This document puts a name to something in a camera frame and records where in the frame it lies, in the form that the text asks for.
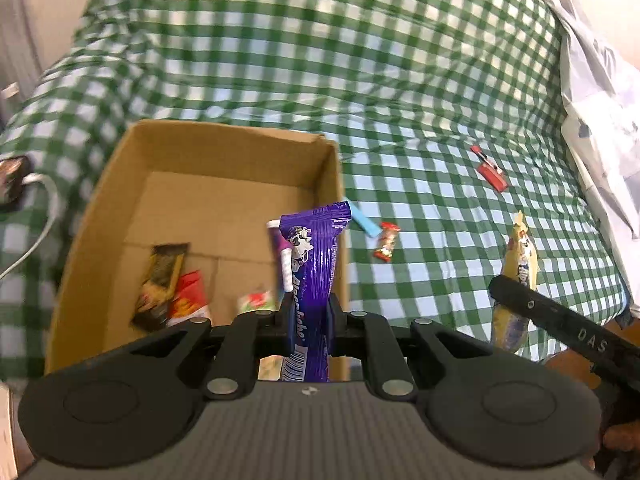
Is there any red Nescafe stick packet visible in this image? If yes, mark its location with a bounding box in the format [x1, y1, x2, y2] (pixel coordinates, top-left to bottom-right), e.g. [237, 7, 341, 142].
[471, 145, 508, 193]

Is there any dark brown chocolate bar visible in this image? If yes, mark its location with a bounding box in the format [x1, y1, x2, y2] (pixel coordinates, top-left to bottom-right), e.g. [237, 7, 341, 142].
[131, 243, 190, 332]

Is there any person's right hand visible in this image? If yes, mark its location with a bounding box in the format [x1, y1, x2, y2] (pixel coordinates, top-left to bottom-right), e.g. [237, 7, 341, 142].
[547, 321, 639, 479]

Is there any white charging cable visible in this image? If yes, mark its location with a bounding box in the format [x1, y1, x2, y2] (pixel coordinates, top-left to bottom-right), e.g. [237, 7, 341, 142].
[0, 172, 61, 281]

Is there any yellow wafer bar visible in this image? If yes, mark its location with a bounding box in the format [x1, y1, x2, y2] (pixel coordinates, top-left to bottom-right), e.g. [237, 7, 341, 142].
[489, 210, 540, 356]

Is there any grey curtain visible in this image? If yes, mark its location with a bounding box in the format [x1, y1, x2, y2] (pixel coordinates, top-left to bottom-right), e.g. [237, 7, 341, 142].
[0, 0, 43, 129]

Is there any purple Milka chocolate bar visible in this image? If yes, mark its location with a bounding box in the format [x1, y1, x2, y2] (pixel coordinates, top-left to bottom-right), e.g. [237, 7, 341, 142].
[279, 200, 352, 382]

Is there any white rumpled cloth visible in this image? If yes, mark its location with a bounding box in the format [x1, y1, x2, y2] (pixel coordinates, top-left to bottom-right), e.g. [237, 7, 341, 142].
[544, 0, 639, 315]

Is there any light blue stick packet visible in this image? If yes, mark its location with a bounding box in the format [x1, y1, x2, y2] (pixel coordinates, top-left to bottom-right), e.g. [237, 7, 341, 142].
[347, 200, 382, 240]

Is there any red snack packet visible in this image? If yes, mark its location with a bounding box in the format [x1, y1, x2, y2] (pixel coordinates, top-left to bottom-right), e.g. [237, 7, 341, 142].
[167, 271, 212, 326]

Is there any purple white stick packet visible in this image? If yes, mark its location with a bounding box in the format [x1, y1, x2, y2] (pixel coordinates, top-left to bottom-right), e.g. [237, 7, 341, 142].
[267, 220, 293, 294]

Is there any small red orange candy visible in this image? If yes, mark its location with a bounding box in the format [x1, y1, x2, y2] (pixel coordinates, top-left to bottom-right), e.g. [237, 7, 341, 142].
[373, 222, 400, 262]

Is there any open cardboard box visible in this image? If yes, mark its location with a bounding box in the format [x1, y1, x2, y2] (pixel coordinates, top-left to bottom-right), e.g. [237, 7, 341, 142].
[46, 120, 344, 372]

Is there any black smartphone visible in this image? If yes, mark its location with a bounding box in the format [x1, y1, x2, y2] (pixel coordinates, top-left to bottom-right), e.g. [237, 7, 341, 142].
[0, 155, 32, 212]

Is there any sachima snack pack green label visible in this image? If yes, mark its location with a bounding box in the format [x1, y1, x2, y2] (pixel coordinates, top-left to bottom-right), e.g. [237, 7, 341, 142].
[238, 289, 282, 382]

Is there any green white checkered sofa cover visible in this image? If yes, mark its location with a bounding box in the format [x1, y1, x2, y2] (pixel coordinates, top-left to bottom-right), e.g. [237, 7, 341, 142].
[1, 0, 629, 384]

